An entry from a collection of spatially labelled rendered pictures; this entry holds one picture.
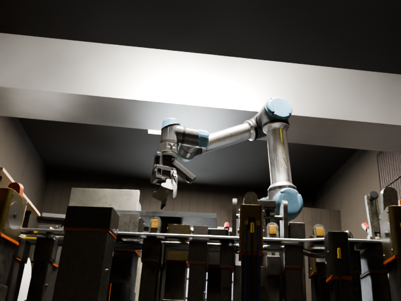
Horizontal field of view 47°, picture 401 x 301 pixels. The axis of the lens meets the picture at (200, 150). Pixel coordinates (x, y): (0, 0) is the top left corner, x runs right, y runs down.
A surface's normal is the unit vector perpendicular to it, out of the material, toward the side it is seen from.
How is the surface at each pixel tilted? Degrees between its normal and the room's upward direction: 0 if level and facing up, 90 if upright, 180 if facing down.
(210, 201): 90
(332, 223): 90
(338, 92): 90
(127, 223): 90
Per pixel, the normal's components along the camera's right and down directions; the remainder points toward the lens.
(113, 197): -0.06, -0.42
